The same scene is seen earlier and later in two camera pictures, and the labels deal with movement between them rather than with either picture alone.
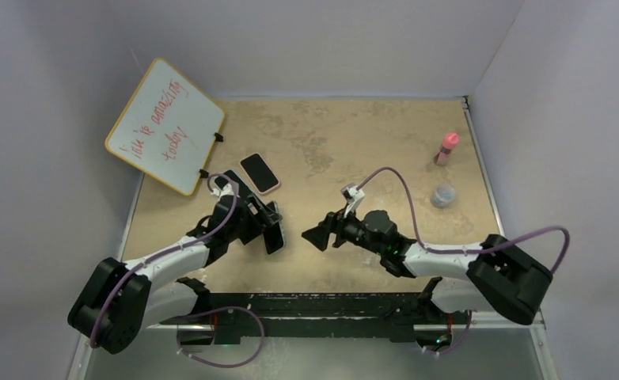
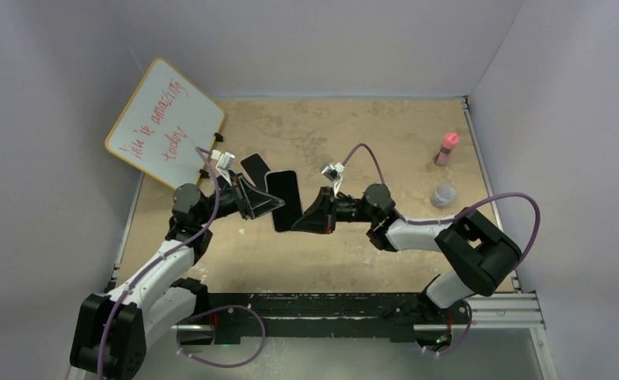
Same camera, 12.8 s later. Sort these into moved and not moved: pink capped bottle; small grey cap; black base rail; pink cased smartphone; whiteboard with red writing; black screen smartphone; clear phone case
Moved: clear phone case; black screen smartphone
Not moved: pink cased smartphone; whiteboard with red writing; black base rail; small grey cap; pink capped bottle
